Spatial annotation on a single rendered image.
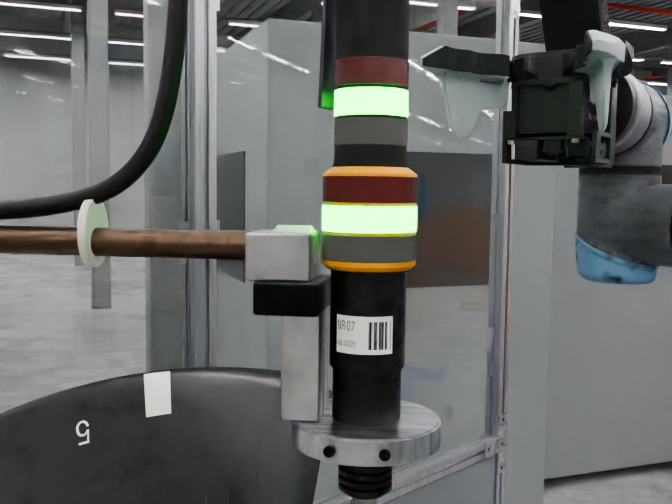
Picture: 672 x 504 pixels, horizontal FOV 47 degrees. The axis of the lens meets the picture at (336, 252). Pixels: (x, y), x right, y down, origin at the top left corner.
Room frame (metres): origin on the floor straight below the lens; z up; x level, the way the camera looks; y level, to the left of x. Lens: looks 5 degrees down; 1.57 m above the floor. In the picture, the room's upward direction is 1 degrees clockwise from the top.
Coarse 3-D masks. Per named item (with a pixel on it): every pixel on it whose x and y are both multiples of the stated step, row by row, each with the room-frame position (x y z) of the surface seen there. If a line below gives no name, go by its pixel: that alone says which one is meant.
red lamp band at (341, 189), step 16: (336, 176) 0.34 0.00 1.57; (352, 176) 0.33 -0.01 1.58; (368, 176) 0.33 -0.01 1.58; (384, 176) 0.33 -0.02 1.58; (336, 192) 0.34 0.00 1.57; (352, 192) 0.33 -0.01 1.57; (368, 192) 0.33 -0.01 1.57; (384, 192) 0.33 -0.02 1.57; (400, 192) 0.34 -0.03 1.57; (416, 192) 0.35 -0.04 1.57
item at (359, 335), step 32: (352, 288) 0.34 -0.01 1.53; (384, 288) 0.34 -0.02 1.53; (352, 320) 0.34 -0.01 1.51; (384, 320) 0.34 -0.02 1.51; (352, 352) 0.34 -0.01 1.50; (384, 352) 0.34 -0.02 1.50; (352, 384) 0.34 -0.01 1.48; (384, 384) 0.34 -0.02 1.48; (352, 416) 0.34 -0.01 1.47; (384, 416) 0.34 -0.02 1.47; (352, 480) 0.35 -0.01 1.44; (384, 480) 0.35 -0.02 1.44
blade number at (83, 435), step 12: (72, 420) 0.48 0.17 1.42; (84, 420) 0.48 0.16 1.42; (96, 420) 0.48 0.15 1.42; (72, 432) 0.48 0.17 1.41; (84, 432) 0.48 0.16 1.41; (96, 432) 0.48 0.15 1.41; (72, 444) 0.47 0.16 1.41; (84, 444) 0.47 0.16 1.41; (96, 444) 0.47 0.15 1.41; (72, 456) 0.47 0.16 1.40
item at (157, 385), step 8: (144, 376) 0.51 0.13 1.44; (152, 376) 0.51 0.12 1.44; (160, 376) 0.51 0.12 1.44; (168, 376) 0.51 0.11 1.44; (144, 384) 0.50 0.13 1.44; (152, 384) 0.50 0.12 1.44; (160, 384) 0.50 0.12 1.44; (168, 384) 0.50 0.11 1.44; (152, 392) 0.50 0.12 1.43; (160, 392) 0.50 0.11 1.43; (168, 392) 0.50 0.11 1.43; (152, 400) 0.49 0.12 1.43; (160, 400) 0.49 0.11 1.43; (168, 400) 0.49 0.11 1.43; (152, 408) 0.49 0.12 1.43; (160, 408) 0.49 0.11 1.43; (168, 408) 0.49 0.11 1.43
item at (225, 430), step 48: (96, 384) 0.50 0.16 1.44; (192, 384) 0.50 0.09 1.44; (240, 384) 0.51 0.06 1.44; (0, 432) 0.48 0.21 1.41; (48, 432) 0.48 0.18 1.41; (144, 432) 0.48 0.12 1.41; (192, 432) 0.48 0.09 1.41; (240, 432) 0.48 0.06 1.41; (288, 432) 0.48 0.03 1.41; (0, 480) 0.46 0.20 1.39; (48, 480) 0.46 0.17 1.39; (96, 480) 0.46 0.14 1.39; (144, 480) 0.46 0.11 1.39; (192, 480) 0.46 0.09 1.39; (240, 480) 0.46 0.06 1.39; (288, 480) 0.46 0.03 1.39
